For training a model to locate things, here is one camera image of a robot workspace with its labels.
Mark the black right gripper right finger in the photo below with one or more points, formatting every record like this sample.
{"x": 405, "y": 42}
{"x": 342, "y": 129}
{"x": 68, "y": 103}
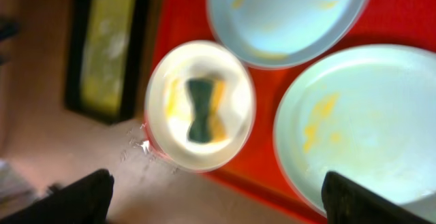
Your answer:
{"x": 346, "y": 202}

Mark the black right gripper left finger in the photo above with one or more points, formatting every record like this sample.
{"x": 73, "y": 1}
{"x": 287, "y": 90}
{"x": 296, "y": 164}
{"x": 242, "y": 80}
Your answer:
{"x": 85, "y": 201}

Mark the white plate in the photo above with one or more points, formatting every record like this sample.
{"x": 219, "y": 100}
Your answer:
{"x": 201, "y": 59}

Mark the yellow green scrub sponge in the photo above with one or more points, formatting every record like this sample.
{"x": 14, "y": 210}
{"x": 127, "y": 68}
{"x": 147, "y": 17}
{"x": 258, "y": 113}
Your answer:
{"x": 197, "y": 101}

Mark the light blue plate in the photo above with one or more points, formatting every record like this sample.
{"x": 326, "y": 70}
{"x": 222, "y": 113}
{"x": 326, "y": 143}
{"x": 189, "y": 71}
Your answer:
{"x": 277, "y": 34}

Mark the black tray with yellow water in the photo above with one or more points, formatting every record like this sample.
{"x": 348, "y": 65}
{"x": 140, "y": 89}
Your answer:
{"x": 103, "y": 63}

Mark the red plastic serving tray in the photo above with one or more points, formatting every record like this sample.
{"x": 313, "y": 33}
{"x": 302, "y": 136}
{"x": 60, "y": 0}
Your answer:
{"x": 254, "y": 171}

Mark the pale green plate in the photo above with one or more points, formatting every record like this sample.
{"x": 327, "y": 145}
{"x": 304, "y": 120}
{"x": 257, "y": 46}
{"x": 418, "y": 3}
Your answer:
{"x": 368, "y": 113}

